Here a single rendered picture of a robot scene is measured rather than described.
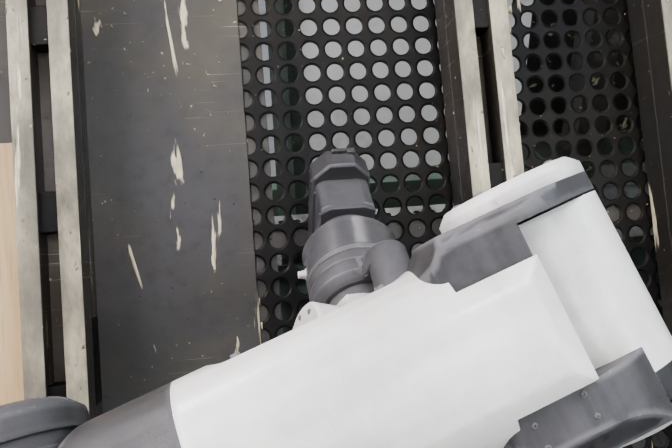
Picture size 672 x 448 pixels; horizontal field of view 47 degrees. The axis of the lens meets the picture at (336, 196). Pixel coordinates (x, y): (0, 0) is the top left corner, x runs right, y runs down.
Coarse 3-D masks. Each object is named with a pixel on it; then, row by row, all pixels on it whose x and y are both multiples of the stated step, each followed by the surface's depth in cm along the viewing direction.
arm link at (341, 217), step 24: (312, 168) 73; (336, 168) 72; (360, 168) 72; (312, 192) 73; (336, 192) 71; (360, 192) 71; (312, 216) 75; (336, 216) 70; (360, 216) 68; (312, 240) 68; (336, 240) 66; (360, 240) 66; (312, 264) 67
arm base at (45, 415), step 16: (32, 400) 33; (48, 400) 33; (64, 400) 34; (0, 416) 31; (16, 416) 31; (32, 416) 32; (48, 416) 32; (64, 416) 33; (80, 416) 34; (0, 432) 31; (16, 432) 31; (32, 432) 31; (48, 432) 32; (64, 432) 33
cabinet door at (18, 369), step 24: (0, 144) 79; (0, 168) 78; (0, 192) 78; (0, 216) 78; (0, 240) 78; (0, 264) 78; (0, 288) 77; (0, 312) 77; (0, 336) 77; (0, 360) 77; (0, 384) 77
